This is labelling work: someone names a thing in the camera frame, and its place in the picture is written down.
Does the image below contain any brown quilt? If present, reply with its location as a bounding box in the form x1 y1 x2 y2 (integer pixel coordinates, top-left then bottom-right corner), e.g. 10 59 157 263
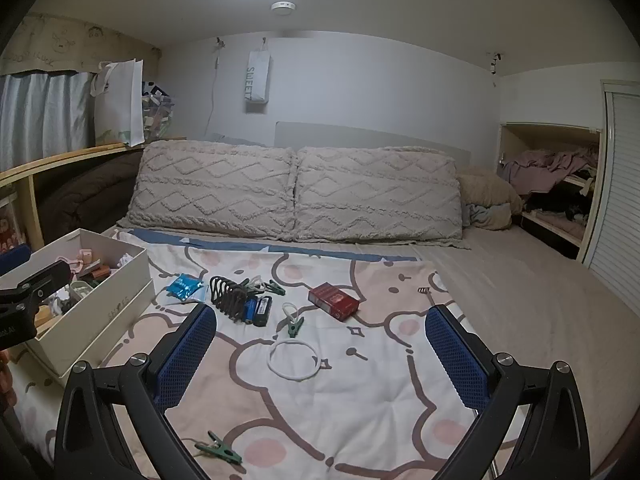
39 149 145 245

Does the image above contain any hanging white bag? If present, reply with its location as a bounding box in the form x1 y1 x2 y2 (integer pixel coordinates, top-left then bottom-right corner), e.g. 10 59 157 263
244 50 274 114

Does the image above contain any pile of pink clothes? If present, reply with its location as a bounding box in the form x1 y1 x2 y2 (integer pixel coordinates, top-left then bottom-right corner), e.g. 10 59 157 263
501 146 600 197

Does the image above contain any clear storage box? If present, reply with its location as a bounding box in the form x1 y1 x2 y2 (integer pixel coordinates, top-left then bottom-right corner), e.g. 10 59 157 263
141 82 177 144

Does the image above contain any white slatted door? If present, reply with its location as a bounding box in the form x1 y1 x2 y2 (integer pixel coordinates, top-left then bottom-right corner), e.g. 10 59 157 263
577 79 640 306

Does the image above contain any printed beige valance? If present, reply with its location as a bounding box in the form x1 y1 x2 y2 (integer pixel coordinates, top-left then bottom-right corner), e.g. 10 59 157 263
0 14 162 77

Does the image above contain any blue packet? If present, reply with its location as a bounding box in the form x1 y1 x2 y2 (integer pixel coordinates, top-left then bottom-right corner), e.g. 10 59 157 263
164 273 209 305

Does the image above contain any red box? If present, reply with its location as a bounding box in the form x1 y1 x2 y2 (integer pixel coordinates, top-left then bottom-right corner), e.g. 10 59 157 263
307 282 361 322

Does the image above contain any bed with beige sheet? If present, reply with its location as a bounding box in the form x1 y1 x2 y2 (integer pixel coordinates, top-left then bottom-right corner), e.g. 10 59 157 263
415 225 640 480

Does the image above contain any white ring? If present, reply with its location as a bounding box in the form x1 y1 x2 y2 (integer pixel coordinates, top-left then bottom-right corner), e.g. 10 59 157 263
268 340 321 382

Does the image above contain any beige textured pillow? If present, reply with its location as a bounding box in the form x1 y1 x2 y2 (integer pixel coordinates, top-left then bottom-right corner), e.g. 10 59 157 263
292 146 473 251
117 139 298 242

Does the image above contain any pale striped curtain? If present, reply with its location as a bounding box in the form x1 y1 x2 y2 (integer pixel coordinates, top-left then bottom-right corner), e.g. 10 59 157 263
0 71 97 173

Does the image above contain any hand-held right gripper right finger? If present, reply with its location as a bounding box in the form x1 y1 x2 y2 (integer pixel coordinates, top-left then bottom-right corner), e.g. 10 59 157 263
425 304 593 480

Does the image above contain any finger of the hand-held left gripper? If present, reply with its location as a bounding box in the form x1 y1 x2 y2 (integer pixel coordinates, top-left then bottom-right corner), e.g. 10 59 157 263
0 243 32 276
0 261 71 311

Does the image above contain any wall hook with cable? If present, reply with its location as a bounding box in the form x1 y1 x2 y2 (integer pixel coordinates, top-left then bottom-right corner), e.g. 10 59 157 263
205 36 226 136

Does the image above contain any grey headboard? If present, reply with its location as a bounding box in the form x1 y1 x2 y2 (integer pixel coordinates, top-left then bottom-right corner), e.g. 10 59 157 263
274 120 472 167

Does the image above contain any beige plush cushion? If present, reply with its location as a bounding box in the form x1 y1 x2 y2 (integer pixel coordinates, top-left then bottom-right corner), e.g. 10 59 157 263
457 174 524 231

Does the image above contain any green clothespin white loop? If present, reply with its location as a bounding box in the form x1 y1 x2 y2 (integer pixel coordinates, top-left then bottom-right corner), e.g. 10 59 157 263
275 302 307 337

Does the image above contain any white tote bag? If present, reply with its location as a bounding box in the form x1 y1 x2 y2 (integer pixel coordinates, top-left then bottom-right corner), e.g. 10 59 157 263
89 59 146 149

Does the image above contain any printed bear blanket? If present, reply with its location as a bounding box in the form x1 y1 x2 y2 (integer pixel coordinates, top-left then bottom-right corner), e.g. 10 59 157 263
10 227 498 480

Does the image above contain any brown hair claw clip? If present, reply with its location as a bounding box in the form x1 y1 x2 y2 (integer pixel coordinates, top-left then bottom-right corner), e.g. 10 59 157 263
208 275 247 324

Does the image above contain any white shoe box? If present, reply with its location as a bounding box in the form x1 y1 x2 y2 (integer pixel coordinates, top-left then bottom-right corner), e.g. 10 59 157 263
0 228 154 379

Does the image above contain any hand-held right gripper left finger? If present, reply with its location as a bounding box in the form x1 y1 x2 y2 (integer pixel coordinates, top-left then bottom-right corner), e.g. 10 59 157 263
54 302 218 480

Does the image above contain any wall shelf niche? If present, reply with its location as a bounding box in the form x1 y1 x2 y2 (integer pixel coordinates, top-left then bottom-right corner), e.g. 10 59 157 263
498 121 603 262

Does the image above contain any light blue cloth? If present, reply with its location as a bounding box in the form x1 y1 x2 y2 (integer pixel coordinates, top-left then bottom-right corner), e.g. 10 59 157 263
462 204 512 231

